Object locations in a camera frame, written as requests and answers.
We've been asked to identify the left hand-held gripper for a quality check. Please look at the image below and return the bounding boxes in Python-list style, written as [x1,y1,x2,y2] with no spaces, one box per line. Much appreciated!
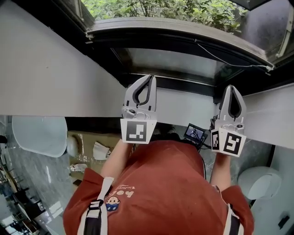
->
[119,74,158,145]

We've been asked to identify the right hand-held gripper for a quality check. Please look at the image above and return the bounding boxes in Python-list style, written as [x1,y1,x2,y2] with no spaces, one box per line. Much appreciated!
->
[209,84,248,158]

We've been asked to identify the person's left forearm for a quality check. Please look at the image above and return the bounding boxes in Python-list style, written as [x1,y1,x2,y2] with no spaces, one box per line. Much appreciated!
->
[100,138,130,182]

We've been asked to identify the person's right forearm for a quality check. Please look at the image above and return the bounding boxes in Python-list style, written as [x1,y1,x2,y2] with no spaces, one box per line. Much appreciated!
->
[210,151,232,191]

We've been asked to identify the open glass window sash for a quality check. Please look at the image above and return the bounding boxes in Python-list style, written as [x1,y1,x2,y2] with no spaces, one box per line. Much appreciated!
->
[229,0,277,11]

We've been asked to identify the small black monitor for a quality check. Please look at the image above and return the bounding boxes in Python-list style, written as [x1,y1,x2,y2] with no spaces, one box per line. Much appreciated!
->
[183,123,207,145]

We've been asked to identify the brown cardboard box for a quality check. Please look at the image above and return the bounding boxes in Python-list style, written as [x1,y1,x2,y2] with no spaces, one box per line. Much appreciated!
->
[66,130,124,176]

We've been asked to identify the white round basin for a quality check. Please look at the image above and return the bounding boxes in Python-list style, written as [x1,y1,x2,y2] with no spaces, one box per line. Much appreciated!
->
[237,166,283,201]

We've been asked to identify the person's red shirt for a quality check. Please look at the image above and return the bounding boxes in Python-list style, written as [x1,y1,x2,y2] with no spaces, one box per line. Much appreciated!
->
[62,139,255,235]

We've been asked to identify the green shrubs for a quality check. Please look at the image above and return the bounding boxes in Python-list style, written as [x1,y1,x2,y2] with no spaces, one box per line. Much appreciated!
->
[81,0,249,35]

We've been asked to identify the black metal furniture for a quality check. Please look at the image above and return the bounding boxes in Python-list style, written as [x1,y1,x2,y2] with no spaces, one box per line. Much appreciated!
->
[11,183,46,221]

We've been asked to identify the black window frame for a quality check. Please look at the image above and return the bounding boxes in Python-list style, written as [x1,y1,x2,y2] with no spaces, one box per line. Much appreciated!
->
[13,0,294,105]

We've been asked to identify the white black backpack strap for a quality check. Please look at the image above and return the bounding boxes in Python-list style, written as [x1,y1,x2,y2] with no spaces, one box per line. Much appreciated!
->
[77,176,115,235]
[221,202,244,235]

